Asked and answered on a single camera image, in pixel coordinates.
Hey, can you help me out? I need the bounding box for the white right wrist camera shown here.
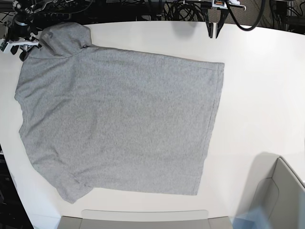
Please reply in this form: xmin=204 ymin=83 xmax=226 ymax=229
xmin=0 ymin=39 xmax=39 ymax=53

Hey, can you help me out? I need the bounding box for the black cable bundle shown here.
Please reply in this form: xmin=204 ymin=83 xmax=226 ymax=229
xmin=133 ymin=0 xmax=210 ymax=22

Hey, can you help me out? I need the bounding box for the grey plastic bin bottom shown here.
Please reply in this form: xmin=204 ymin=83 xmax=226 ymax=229
xmin=58 ymin=210 xmax=233 ymax=229

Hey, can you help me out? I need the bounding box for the grey T-shirt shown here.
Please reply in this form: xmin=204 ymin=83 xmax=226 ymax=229
xmin=15 ymin=22 xmax=224 ymax=203

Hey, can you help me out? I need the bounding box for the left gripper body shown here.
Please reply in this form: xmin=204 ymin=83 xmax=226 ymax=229
xmin=11 ymin=14 xmax=39 ymax=60

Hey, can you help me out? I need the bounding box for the grey plastic bin right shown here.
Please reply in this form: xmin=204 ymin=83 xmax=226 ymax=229
xmin=251 ymin=156 xmax=305 ymax=229

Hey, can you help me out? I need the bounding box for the blue translucent object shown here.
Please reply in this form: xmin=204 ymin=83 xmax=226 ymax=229
xmin=232 ymin=207 xmax=270 ymax=229

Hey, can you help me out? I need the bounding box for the grey plastic bin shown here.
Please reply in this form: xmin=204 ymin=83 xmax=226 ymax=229
xmin=58 ymin=210 xmax=233 ymax=229
xmin=251 ymin=156 xmax=305 ymax=229

